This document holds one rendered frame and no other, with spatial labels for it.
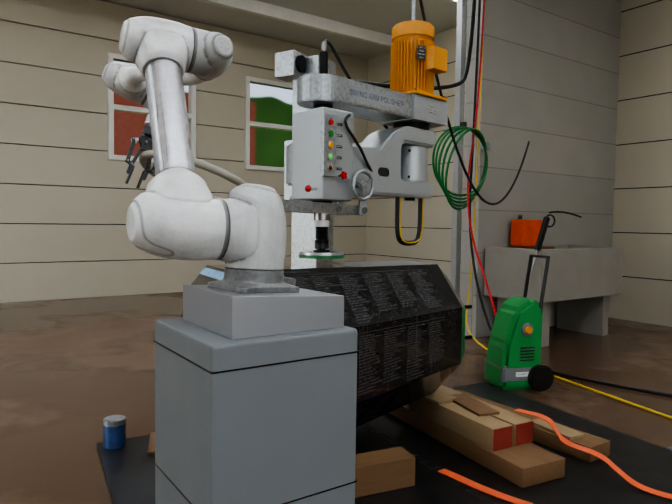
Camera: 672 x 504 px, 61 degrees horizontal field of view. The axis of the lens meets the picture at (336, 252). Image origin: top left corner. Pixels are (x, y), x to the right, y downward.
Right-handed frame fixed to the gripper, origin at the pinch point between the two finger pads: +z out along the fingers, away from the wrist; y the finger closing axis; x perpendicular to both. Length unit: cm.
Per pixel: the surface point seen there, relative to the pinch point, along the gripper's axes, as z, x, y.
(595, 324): -77, 139, 461
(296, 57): -121, 74, 66
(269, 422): 64, -99, 36
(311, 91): -70, 4, 56
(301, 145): -49, 15, 64
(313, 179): -34, 8, 73
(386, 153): -65, 12, 108
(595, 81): -341, 171, 424
